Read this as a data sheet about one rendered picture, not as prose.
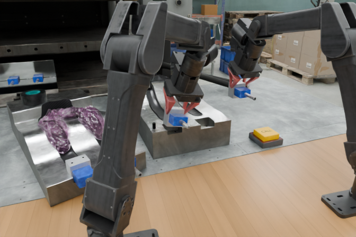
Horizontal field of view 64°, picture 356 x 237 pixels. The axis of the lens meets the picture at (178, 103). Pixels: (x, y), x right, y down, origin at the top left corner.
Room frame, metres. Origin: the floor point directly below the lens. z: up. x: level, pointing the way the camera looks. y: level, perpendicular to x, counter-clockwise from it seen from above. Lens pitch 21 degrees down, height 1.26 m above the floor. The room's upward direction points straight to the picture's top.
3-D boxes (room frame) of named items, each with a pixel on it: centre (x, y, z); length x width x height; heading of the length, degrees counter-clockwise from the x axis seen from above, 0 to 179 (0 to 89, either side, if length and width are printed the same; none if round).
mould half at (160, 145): (1.01, 0.04, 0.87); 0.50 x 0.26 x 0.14; 20
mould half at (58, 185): (0.80, 0.35, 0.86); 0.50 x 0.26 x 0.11; 38
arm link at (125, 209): (0.41, 0.13, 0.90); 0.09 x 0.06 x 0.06; 62
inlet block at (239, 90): (0.95, -0.23, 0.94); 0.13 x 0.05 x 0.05; 21
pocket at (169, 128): (0.77, 0.02, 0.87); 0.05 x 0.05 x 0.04; 20
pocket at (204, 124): (0.81, -0.08, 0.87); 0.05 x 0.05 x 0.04; 20
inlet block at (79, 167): (0.56, 0.22, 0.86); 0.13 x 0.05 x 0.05; 38
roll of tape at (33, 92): (0.93, 0.50, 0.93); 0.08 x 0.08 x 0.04
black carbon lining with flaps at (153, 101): (0.99, 0.04, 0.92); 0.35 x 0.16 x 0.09; 20
